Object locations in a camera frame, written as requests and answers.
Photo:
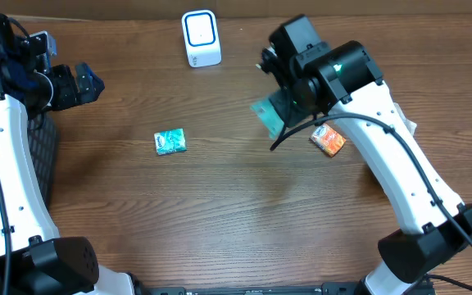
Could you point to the beige snack pouch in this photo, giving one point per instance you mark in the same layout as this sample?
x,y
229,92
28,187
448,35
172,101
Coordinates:
x,y
411,125

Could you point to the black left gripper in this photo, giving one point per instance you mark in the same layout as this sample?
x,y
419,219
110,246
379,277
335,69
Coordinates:
x,y
72,95

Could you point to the teal wipes packet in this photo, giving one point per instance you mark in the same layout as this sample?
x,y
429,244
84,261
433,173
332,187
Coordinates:
x,y
269,117

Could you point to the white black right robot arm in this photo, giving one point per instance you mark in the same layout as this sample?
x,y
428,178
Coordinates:
x,y
318,84

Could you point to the orange Kleenex tissue pack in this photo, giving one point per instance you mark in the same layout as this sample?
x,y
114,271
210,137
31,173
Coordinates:
x,y
327,139

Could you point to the teal Kleenex tissue pack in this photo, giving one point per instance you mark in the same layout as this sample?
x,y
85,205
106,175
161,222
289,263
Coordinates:
x,y
170,141

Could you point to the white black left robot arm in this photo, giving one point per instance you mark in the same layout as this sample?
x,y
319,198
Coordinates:
x,y
34,257

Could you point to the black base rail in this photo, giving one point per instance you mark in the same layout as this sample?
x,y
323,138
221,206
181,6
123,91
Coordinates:
x,y
260,290

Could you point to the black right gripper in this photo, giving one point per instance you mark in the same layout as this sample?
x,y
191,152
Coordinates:
x,y
283,108

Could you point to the grey plastic basket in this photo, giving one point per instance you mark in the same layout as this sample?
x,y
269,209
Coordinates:
x,y
43,138

